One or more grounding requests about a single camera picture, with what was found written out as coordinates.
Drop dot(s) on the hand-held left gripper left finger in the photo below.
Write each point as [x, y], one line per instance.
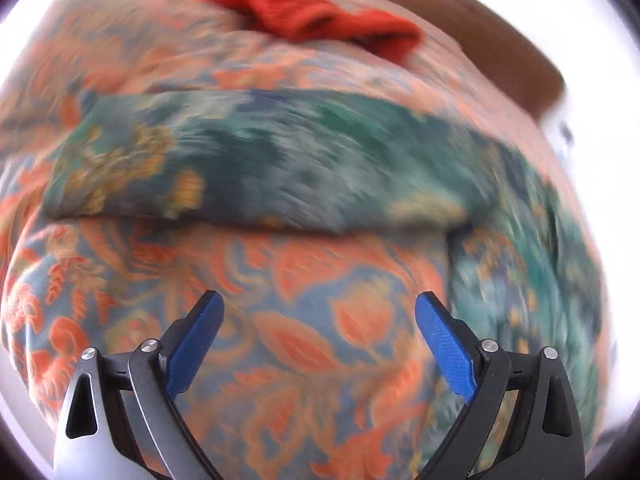
[192, 345]

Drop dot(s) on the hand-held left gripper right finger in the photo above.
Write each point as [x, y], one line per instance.
[442, 345]

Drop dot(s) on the green floral printed garment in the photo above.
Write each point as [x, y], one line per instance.
[300, 170]

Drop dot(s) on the orange blue paisley bedspread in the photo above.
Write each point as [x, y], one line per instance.
[310, 340]

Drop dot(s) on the brown wooden headboard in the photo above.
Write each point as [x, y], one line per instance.
[500, 50]

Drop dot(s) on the red knitted cloth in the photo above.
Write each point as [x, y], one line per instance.
[300, 5]

